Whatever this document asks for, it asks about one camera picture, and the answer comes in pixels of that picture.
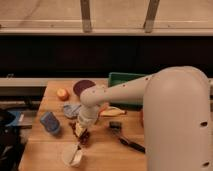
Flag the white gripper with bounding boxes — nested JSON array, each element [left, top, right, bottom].
[[75, 105, 99, 138]]

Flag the dark red grape bunch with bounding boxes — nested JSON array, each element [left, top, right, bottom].
[[69, 122, 90, 145]]

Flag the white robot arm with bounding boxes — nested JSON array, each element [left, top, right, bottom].
[[78, 66, 213, 171]]

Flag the grey blue crumpled cloth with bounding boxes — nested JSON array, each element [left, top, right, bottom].
[[63, 104, 81, 119]]

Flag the white tipped cup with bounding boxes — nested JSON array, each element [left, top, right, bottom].
[[61, 143, 83, 167]]

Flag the blue sponge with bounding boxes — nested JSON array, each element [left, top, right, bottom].
[[40, 111, 60, 135]]

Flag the red yellow apple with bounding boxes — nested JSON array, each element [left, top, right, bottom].
[[56, 88, 69, 101]]

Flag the purple bowl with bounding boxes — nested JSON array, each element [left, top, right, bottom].
[[73, 80, 95, 96]]

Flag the green plastic tray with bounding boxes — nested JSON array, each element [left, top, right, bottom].
[[108, 72, 145, 110]]

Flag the orange bowl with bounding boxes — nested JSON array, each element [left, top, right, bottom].
[[140, 109, 144, 127]]

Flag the black chair at left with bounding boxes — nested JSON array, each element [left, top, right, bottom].
[[0, 108, 23, 171]]

